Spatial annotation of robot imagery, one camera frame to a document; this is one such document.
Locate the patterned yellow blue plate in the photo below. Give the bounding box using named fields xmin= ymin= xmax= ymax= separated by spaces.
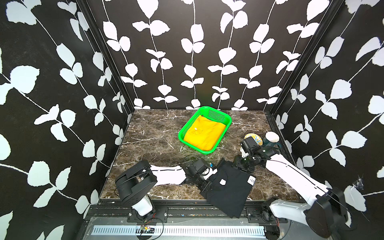
xmin=244 ymin=133 xmax=263 ymax=146

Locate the black t-shirt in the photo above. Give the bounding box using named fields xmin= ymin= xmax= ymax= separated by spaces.
xmin=201 ymin=159 xmax=256 ymax=218

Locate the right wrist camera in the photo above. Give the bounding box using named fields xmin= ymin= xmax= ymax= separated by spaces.
xmin=240 ymin=137 xmax=261 ymax=155

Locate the white slotted cable duct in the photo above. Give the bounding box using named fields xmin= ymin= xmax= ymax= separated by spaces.
xmin=91 ymin=225 xmax=266 ymax=238

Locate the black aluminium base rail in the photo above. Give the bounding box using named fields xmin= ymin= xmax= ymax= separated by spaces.
xmin=83 ymin=198 xmax=328 ymax=224

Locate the green plastic basket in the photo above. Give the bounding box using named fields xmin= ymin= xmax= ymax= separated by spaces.
xmin=178 ymin=106 xmax=232 ymax=155

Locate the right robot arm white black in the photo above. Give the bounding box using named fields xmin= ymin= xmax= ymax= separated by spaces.
xmin=233 ymin=150 xmax=349 ymax=239

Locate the small circuit board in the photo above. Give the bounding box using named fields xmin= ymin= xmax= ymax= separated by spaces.
xmin=140 ymin=226 xmax=155 ymax=235

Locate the yellow t-shirt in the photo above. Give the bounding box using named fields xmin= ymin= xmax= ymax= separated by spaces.
xmin=184 ymin=116 xmax=226 ymax=151

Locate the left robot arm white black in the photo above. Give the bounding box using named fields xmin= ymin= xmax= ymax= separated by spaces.
xmin=115 ymin=159 xmax=218 ymax=221

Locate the green mug white lid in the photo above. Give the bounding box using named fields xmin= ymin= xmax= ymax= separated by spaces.
xmin=263 ymin=132 xmax=282 ymax=149

